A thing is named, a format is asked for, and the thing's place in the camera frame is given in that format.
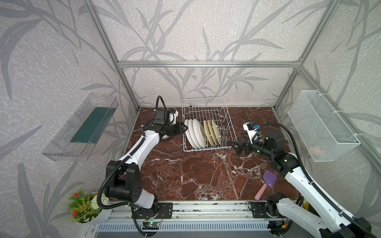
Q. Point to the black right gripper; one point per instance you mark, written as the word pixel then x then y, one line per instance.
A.
pixel 247 146

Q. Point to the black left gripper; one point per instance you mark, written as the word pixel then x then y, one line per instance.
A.
pixel 179 129

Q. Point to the white wire dish rack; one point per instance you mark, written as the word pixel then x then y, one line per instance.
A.
pixel 209 108

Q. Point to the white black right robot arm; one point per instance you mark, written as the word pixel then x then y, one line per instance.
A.
pixel 328 219

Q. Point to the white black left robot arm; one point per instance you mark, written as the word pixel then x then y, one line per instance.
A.
pixel 123 183

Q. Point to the beige patterned plate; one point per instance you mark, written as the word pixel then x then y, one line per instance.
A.
pixel 217 132
pixel 211 132
pixel 207 133

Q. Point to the purple pink spatula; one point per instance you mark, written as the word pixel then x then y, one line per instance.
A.
pixel 270 179

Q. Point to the pink object in basket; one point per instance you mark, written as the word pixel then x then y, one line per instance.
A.
pixel 316 151

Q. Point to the green mat in shelf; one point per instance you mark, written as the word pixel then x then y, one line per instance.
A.
pixel 93 127

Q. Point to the green lit circuit board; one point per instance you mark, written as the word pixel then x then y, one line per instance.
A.
pixel 151 225

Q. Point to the potted artificial flowers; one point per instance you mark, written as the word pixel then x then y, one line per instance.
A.
pixel 84 209

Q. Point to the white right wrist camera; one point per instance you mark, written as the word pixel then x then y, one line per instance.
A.
pixel 253 131

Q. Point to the white mesh wall basket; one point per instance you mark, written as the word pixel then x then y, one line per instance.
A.
pixel 319 124

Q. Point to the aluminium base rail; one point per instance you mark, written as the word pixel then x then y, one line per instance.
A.
pixel 196 216

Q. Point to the clear plastic wall shelf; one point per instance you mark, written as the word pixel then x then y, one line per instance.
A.
pixel 60 147

